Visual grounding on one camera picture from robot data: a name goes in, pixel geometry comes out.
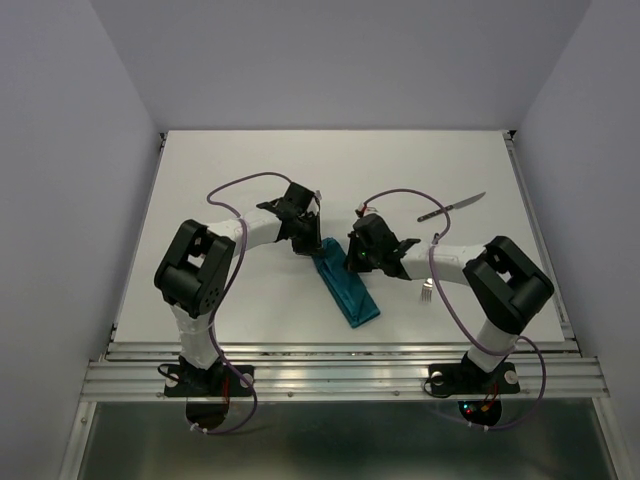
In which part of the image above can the aluminium right side rail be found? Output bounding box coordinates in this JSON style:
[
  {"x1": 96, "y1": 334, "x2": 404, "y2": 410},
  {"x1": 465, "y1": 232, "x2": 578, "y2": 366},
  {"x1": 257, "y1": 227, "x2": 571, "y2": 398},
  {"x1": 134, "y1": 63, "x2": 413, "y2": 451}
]
[{"x1": 501, "y1": 130, "x2": 582, "y2": 354}]

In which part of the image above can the metal fork black handle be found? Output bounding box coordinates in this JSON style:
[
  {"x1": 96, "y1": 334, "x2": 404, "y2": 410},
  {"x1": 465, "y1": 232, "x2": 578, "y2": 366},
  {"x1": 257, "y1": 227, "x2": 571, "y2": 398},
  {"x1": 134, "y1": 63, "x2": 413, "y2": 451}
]
[{"x1": 420, "y1": 278, "x2": 434, "y2": 303}]

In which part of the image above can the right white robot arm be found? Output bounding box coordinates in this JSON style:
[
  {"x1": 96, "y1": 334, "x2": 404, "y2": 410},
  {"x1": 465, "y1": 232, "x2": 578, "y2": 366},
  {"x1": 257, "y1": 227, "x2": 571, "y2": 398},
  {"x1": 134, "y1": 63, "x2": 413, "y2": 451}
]
[{"x1": 345, "y1": 213, "x2": 555, "y2": 390}]

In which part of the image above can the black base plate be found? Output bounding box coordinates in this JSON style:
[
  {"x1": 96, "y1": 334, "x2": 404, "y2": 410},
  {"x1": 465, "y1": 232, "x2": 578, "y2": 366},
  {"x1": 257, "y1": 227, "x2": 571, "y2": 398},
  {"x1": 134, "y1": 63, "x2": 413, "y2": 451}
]
[
  {"x1": 157, "y1": 362, "x2": 251, "y2": 398},
  {"x1": 422, "y1": 362, "x2": 521, "y2": 398}
]

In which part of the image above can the metal knife black handle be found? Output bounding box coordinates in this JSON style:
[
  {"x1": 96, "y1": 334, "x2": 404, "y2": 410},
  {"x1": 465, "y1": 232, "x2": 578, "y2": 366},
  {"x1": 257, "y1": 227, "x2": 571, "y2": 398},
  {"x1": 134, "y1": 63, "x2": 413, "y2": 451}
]
[{"x1": 417, "y1": 192, "x2": 486, "y2": 223}]

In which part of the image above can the aluminium rail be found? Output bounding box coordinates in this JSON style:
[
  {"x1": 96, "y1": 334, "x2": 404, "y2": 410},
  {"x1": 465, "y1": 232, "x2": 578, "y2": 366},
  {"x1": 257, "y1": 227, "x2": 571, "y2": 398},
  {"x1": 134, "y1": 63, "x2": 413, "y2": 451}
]
[
  {"x1": 81, "y1": 340, "x2": 609, "y2": 403},
  {"x1": 501, "y1": 130, "x2": 582, "y2": 354}
]

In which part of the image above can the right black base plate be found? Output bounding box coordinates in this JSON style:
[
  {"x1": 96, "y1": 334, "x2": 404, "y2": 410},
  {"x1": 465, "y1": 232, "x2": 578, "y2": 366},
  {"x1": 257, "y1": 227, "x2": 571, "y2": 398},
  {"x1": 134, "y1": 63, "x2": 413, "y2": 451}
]
[{"x1": 422, "y1": 362, "x2": 521, "y2": 398}]

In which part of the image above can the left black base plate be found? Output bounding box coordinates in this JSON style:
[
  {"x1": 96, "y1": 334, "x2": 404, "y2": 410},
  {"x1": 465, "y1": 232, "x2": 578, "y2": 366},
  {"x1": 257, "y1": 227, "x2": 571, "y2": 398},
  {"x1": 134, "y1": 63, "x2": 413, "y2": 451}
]
[{"x1": 157, "y1": 362, "x2": 251, "y2": 398}]

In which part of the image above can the teal cloth napkin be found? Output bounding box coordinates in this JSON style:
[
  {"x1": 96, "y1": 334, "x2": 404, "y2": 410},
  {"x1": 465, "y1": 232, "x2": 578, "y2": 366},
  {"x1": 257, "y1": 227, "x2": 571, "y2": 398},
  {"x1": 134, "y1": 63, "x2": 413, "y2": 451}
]
[{"x1": 313, "y1": 237, "x2": 381, "y2": 329}]

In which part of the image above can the aluminium front rail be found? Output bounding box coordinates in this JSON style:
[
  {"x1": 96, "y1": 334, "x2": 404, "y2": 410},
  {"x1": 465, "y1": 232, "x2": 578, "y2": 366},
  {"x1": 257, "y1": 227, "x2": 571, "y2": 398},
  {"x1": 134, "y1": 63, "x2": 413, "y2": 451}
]
[{"x1": 81, "y1": 340, "x2": 609, "y2": 403}]

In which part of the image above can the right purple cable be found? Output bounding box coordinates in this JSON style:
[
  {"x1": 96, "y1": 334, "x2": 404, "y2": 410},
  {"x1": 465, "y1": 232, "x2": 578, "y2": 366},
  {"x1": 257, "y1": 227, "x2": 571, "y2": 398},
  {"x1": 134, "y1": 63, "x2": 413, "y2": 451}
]
[{"x1": 357, "y1": 188, "x2": 547, "y2": 434}]

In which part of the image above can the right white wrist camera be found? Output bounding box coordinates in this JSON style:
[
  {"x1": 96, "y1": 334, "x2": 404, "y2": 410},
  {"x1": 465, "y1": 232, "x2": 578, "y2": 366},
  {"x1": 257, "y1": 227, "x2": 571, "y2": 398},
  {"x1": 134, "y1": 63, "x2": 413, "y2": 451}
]
[{"x1": 355, "y1": 204, "x2": 374, "y2": 218}]

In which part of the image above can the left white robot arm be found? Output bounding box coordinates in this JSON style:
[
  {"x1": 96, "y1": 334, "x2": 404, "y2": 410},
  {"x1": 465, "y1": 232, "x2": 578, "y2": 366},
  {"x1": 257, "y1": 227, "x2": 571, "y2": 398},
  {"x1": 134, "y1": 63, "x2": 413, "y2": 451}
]
[{"x1": 154, "y1": 182, "x2": 323, "y2": 394}]

